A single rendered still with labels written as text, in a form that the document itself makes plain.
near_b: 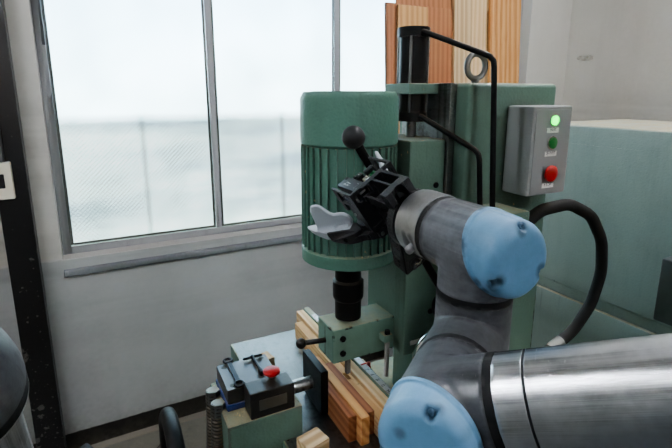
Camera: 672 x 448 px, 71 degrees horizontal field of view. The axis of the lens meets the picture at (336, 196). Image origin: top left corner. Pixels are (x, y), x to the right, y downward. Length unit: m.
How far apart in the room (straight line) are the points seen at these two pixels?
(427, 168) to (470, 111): 0.12
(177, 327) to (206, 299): 0.17
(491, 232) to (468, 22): 2.28
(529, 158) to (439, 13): 1.75
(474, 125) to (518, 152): 0.10
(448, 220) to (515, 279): 0.08
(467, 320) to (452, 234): 0.08
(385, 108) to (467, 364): 0.50
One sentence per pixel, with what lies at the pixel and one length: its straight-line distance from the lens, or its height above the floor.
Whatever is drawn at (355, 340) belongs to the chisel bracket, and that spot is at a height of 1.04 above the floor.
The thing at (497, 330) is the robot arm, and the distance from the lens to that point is 0.49.
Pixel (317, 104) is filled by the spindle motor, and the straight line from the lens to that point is 0.79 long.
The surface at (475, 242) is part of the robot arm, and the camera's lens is 0.44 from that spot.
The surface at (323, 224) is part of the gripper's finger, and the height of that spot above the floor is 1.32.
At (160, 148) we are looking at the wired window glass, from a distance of 2.15.
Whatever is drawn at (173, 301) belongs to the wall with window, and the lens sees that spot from 2.26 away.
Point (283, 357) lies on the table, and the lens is 1.17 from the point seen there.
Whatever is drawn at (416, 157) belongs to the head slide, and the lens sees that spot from 0.86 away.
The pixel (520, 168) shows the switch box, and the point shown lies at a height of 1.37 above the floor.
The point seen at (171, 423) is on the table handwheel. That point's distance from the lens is 0.93.
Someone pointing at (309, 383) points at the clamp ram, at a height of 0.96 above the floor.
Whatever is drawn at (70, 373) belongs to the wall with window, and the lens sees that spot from 2.35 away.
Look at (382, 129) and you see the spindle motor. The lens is 0.79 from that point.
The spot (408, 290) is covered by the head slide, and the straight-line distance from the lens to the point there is 0.92.
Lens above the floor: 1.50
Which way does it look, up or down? 12 degrees down
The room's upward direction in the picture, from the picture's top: straight up
